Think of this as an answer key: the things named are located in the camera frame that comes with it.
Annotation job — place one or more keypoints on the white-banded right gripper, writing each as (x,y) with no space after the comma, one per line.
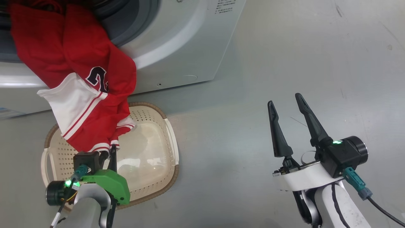
(307,177)

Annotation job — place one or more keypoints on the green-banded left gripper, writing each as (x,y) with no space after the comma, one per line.
(110,183)

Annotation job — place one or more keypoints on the red and white jersey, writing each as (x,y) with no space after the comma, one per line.
(85,50)

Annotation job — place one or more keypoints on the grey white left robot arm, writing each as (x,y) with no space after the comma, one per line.
(85,209)

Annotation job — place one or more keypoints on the cream perforated laundry basket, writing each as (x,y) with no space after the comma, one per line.
(148,152)

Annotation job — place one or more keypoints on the grey rubber door gasket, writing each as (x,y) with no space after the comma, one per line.
(136,22)

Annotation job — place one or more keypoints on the white front-load washing machine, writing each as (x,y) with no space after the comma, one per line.
(190,38)

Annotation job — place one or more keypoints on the oval white filter cover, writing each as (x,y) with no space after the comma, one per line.
(177,80)

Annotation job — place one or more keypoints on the blue energy label sticker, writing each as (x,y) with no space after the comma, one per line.
(9,113)

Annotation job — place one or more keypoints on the small printed text sticker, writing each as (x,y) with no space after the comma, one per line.
(225,6)

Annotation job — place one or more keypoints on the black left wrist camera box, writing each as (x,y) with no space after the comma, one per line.
(85,160)

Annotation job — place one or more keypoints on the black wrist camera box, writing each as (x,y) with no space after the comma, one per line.
(85,160)
(340,156)

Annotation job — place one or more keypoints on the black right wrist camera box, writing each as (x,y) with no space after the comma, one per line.
(340,156)

